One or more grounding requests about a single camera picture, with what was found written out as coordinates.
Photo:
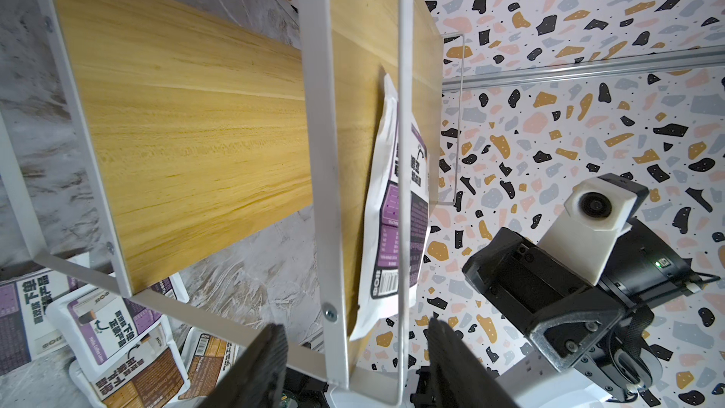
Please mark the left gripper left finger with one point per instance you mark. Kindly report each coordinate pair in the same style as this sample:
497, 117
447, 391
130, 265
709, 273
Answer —
257, 377

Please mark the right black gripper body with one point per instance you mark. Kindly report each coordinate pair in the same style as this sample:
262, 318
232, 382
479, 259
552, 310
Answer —
595, 332

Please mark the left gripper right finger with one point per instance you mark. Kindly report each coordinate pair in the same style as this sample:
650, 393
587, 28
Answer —
458, 378

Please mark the purple coffee bag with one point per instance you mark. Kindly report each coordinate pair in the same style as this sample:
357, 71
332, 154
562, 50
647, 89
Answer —
99, 326
378, 292
26, 331

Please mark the two-tier wooden white shelf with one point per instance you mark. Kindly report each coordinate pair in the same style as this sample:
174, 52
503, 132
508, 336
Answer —
196, 134

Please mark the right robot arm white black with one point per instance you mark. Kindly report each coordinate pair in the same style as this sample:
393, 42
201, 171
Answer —
533, 382

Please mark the brown coffee bag right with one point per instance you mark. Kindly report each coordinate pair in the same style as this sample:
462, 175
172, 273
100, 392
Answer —
207, 359

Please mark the brown coffee bag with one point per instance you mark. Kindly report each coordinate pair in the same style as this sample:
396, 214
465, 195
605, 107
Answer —
207, 359
144, 377

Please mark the brown coffee bag middle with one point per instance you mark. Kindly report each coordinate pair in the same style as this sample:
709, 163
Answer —
144, 377

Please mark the right corner aluminium profile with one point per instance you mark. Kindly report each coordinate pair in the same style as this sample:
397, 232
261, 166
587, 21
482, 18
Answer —
663, 62

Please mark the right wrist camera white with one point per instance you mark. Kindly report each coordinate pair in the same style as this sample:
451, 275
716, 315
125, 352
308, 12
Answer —
595, 215

